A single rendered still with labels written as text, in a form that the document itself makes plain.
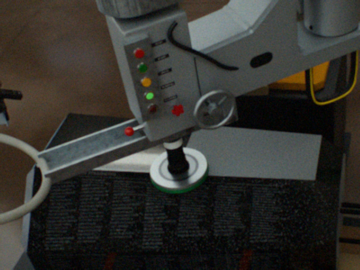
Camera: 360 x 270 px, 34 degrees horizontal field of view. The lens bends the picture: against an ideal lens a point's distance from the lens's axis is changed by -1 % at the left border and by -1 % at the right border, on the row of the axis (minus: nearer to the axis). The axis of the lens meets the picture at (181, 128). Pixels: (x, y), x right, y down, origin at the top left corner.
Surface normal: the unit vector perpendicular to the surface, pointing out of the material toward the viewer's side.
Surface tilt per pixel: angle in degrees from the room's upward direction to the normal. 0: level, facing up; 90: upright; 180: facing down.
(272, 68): 90
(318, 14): 90
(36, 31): 0
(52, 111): 0
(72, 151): 90
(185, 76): 90
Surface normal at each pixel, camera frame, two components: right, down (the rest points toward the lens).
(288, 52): 0.38, 0.54
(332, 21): -0.18, 0.65
